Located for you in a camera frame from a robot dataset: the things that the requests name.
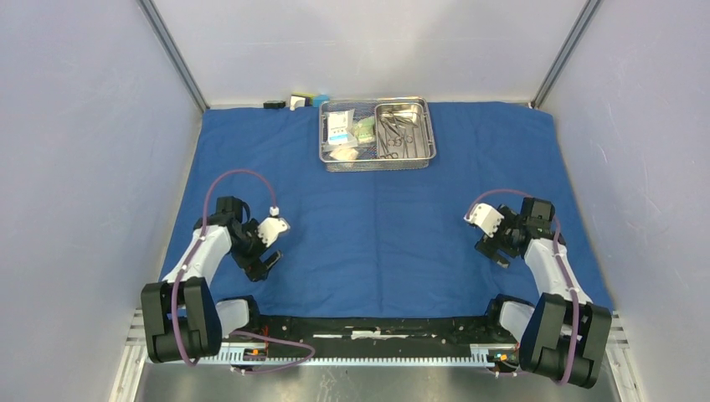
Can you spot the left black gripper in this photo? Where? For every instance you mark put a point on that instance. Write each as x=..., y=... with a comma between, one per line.
x=254, y=269

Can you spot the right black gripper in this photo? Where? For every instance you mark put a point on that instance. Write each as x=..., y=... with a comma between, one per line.
x=490, y=249

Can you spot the blue surgical wrap cloth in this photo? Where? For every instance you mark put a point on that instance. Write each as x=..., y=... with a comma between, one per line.
x=385, y=243

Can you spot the metal mesh tray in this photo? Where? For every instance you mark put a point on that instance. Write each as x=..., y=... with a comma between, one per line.
x=367, y=159

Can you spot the green sterile packet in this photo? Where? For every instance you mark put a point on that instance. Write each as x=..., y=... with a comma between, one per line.
x=364, y=131

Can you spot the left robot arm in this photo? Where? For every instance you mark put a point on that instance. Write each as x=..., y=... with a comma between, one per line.
x=181, y=319

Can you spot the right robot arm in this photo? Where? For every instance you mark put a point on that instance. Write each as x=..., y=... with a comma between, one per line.
x=563, y=336

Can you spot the steel surgical instruments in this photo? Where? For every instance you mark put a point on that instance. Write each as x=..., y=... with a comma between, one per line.
x=397, y=136

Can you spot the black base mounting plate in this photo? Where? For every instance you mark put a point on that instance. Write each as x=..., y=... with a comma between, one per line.
x=368, y=337

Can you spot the beige gauze packet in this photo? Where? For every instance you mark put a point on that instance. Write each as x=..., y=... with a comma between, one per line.
x=344, y=154

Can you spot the white sterile packet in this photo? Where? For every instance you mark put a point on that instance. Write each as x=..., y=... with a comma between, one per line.
x=339, y=125

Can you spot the small black block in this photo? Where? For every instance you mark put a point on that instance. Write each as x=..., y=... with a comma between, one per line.
x=274, y=104

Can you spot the white and yellow block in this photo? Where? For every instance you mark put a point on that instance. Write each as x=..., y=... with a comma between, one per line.
x=298, y=100

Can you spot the cyan blue block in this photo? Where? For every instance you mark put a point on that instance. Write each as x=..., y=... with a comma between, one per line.
x=318, y=100

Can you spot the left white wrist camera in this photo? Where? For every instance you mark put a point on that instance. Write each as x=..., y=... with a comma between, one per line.
x=270, y=229

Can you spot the slotted cable duct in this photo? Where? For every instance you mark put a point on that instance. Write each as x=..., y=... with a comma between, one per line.
x=475, y=356

